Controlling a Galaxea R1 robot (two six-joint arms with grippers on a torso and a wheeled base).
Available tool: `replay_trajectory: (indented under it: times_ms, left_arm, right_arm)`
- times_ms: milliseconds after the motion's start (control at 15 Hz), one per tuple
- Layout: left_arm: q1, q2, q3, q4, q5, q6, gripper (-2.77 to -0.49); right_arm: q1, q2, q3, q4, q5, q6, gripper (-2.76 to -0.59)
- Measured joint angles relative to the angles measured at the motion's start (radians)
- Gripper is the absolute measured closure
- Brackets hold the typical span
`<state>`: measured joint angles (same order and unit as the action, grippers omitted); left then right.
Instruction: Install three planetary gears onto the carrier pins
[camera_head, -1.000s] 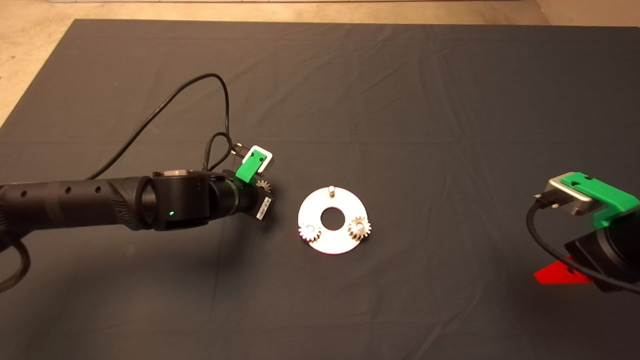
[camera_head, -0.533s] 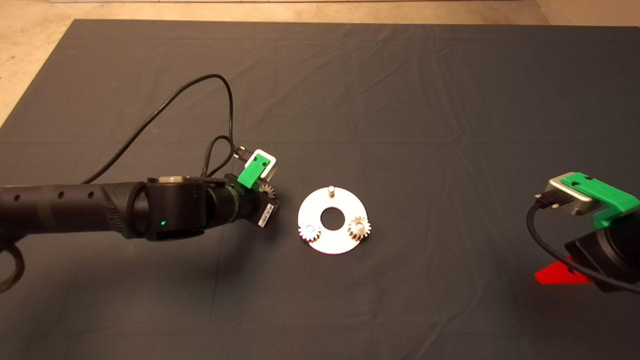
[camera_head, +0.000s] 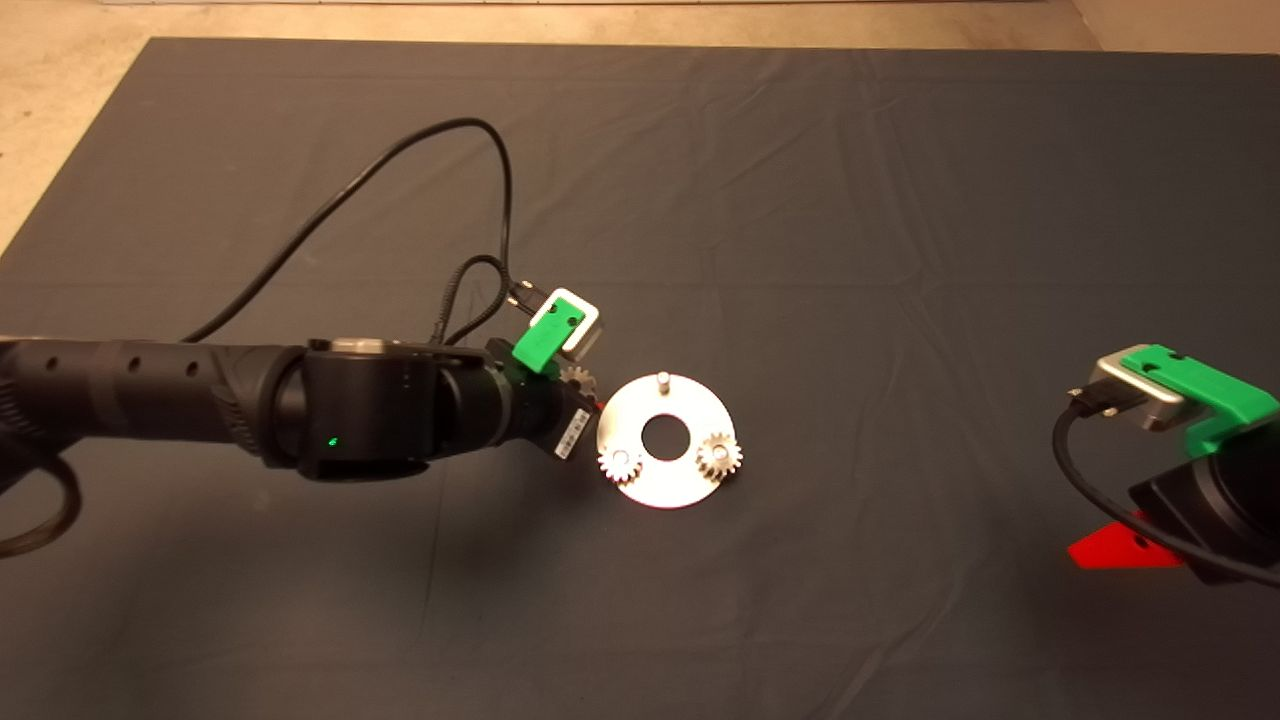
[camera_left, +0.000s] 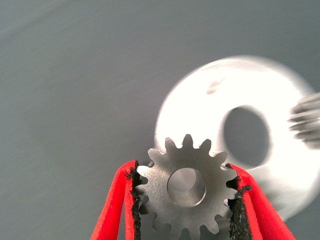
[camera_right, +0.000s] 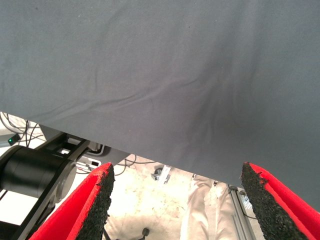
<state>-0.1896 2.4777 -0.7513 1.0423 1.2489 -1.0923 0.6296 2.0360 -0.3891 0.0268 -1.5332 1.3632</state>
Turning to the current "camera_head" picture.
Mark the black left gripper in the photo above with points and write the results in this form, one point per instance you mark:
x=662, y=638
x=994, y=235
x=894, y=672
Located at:
x=560, y=420

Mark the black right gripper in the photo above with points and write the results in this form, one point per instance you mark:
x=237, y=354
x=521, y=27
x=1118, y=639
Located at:
x=1230, y=510

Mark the white gear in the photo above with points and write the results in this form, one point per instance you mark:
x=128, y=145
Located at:
x=620, y=465
x=579, y=378
x=718, y=455

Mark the dark grey table cloth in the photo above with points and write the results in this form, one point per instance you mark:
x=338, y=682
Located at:
x=800, y=200

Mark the green left camera mount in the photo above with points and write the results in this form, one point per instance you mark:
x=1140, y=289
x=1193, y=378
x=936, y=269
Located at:
x=545, y=335

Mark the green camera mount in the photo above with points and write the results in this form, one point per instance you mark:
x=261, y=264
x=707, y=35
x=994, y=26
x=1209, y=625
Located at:
x=1210, y=390
x=545, y=335

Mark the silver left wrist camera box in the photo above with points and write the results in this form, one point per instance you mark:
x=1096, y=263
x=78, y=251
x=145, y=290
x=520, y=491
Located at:
x=588, y=325

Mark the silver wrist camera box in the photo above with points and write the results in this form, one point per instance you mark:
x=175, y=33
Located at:
x=1125, y=380
x=588, y=325

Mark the white round base plate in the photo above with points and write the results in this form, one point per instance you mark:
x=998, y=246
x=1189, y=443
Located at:
x=690, y=400

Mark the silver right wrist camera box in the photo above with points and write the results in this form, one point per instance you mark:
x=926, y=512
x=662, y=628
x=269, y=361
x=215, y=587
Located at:
x=1125, y=380

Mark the green right camera mount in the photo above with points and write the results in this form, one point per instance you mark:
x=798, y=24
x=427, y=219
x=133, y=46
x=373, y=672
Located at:
x=1210, y=390

